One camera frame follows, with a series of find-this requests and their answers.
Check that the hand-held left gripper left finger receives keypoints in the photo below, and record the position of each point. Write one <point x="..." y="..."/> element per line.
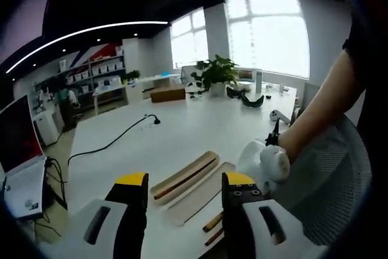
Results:
<point x="91" y="228"/>

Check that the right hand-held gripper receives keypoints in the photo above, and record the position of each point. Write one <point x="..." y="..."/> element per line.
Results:
<point x="266" y="162"/>

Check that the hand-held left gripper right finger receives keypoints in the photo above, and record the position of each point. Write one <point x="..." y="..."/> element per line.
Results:
<point x="272" y="228"/>

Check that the wooden fork utensil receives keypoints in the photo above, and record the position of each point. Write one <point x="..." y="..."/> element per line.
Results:
<point x="215" y="237"/>

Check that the wooden spoon utensil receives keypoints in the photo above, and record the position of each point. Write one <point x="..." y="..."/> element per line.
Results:
<point x="213" y="221"/>

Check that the beige cutlery case lid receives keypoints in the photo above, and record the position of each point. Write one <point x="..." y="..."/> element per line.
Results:
<point x="200" y="195"/>

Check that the wooden chopstick utensil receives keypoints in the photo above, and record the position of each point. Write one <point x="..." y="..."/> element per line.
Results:
<point x="185" y="179"/>

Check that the beige cutlery case base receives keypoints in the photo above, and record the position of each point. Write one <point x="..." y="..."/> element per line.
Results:
<point x="169" y="190"/>

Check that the white handheld controller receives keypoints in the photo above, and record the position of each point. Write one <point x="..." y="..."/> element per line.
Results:
<point x="279" y="116"/>

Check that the black headset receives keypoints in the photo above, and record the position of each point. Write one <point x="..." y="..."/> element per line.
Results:
<point x="247" y="98"/>

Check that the grey mesh office chair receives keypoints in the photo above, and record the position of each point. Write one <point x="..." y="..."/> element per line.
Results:
<point x="333" y="186"/>

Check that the potted green plant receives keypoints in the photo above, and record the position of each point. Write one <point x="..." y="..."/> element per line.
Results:
<point x="218" y="72"/>

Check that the brown cardboard box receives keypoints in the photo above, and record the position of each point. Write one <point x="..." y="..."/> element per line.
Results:
<point x="167" y="94"/>

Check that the small green plant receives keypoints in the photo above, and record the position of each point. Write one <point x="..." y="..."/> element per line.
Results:
<point x="131" y="76"/>

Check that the shelving unit with white bins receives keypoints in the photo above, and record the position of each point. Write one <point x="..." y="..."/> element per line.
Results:
<point x="97" y="68"/>

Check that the long ceiling light strip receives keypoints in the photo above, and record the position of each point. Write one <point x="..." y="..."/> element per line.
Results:
<point x="75" y="33"/>

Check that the dark monitor with white frame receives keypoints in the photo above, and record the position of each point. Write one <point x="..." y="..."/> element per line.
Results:
<point x="18" y="137"/>

